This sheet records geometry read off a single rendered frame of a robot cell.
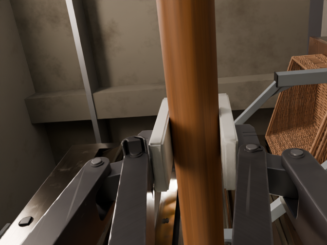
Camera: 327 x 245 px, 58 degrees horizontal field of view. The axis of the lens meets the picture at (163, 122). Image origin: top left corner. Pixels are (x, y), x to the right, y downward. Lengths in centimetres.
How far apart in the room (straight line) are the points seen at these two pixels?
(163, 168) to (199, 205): 5
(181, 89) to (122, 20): 321
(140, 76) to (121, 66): 25
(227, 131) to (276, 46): 324
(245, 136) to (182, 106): 4
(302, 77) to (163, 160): 94
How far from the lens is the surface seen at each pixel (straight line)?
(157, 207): 117
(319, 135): 127
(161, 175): 16
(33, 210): 162
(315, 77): 108
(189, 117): 16
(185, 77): 16
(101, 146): 199
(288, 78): 105
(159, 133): 16
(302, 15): 342
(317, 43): 183
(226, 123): 16
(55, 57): 368
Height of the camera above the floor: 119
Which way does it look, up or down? 8 degrees up
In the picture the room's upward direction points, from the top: 94 degrees counter-clockwise
